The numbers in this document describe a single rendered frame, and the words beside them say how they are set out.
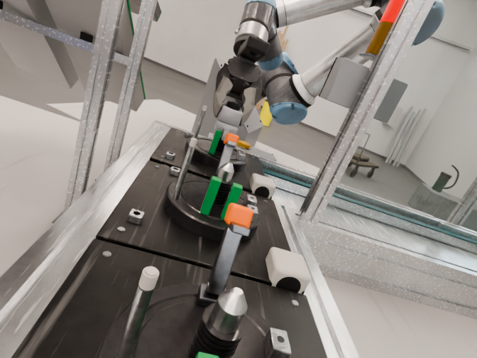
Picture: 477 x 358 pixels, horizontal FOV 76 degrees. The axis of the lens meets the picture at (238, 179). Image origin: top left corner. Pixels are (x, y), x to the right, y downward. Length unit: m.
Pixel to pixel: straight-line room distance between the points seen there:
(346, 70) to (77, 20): 0.46
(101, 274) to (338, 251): 0.45
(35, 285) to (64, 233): 0.07
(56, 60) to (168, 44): 11.36
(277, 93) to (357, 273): 0.62
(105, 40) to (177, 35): 11.51
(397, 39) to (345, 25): 10.36
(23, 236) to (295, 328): 0.38
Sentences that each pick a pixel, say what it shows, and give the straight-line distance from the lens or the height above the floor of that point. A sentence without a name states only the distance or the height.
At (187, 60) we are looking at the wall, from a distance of 11.73.
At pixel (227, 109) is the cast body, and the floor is 1.08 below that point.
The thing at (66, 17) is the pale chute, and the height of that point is 1.14.
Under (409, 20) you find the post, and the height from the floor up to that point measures 1.31.
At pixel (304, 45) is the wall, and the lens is 10.82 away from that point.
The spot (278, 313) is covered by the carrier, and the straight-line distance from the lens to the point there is 0.34.
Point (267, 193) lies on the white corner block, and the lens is 0.59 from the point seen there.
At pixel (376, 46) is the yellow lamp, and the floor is 1.27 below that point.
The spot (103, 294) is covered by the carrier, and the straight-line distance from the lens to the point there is 0.29.
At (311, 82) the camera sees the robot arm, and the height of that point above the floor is 1.19.
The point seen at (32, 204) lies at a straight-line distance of 0.60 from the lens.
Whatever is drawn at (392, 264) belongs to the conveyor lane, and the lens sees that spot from 0.70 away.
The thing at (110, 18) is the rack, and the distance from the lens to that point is 0.46.
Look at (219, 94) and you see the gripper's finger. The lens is 0.67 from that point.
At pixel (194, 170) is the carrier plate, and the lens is 0.58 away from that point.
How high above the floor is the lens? 1.18
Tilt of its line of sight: 20 degrees down
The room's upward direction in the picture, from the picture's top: 22 degrees clockwise
